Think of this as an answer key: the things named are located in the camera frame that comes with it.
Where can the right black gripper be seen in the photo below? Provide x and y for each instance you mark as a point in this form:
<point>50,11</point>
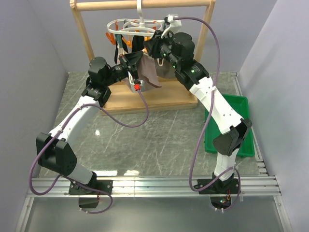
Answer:
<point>151,46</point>

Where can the aluminium rail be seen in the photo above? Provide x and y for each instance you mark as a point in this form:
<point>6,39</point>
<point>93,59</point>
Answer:
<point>166,186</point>

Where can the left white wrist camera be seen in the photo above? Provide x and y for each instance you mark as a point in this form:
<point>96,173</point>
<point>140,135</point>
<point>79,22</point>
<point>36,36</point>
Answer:
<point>137,84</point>

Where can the wooden hanging rack frame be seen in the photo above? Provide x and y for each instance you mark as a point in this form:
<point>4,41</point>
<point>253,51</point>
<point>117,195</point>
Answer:
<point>171,95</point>

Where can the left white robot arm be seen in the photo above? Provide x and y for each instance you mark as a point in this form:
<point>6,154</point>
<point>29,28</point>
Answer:
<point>55,148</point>

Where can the grey underwear white trim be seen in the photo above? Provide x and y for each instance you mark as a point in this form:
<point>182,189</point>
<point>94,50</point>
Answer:
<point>164,69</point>

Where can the black underwear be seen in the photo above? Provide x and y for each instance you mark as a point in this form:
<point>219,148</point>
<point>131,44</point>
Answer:
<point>122,45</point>

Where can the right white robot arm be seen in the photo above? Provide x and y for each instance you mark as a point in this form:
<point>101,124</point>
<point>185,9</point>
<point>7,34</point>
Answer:
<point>178,50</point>

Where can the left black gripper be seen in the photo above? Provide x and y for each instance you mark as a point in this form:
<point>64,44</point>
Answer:
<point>129,63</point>

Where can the white plastic clip hanger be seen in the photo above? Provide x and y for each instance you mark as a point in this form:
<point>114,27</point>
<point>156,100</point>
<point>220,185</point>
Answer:
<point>123,30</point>

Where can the pink beige underwear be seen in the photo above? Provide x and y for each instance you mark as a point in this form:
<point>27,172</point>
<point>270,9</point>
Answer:
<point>146,71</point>

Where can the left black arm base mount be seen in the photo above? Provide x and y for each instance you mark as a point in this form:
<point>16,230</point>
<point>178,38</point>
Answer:
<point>94,188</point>

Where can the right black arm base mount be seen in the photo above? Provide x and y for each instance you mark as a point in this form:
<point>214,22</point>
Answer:
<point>218,187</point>

